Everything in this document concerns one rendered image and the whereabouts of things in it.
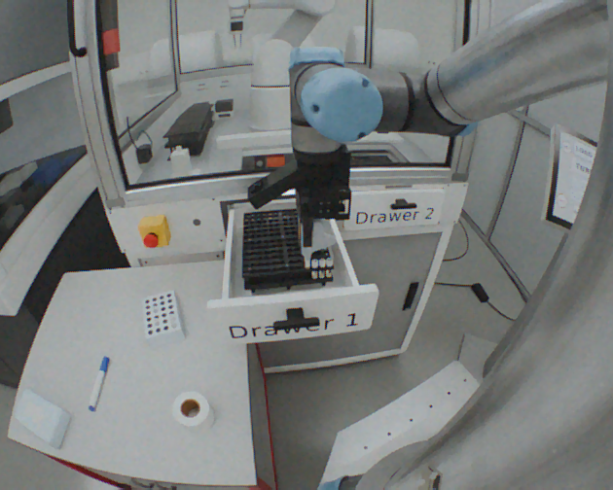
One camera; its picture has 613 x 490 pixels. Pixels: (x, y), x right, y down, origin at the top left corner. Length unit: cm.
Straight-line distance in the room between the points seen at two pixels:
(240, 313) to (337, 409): 96
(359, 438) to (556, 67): 57
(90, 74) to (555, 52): 78
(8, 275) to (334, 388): 134
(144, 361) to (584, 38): 79
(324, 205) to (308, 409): 105
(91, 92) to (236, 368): 68
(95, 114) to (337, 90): 60
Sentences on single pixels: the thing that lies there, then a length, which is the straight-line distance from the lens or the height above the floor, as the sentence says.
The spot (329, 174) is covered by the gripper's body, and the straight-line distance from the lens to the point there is 49.
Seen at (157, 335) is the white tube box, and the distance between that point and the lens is 68.
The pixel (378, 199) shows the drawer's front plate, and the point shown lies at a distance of 81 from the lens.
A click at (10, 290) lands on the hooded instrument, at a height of 87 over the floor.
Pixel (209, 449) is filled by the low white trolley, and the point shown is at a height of 76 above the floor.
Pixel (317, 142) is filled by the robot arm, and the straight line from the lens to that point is 43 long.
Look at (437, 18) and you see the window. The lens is 80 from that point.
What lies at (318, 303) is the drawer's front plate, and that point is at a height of 91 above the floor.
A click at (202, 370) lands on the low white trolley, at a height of 76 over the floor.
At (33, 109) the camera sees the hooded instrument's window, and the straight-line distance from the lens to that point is 120.
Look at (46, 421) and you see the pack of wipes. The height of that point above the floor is 80.
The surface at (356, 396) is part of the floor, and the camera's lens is 144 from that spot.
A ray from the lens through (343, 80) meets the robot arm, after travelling 30.
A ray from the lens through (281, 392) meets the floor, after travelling 144.
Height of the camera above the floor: 131
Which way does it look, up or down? 38 degrees down
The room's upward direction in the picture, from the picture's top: straight up
